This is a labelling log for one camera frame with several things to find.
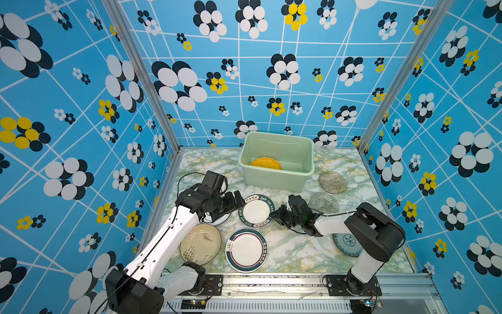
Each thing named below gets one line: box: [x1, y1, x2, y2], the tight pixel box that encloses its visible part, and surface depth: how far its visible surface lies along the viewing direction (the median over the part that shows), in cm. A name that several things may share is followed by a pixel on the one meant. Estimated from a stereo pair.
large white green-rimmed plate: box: [224, 228, 268, 273], surface depth 83 cm
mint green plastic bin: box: [237, 131, 316, 193], surface depth 104 cm
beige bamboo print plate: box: [179, 223, 223, 266], surface depth 84 cm
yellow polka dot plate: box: [249, 157, 283, 171], surface depth 114 cm
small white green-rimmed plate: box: [237, 193, 276, 228], surface depth 95 cm
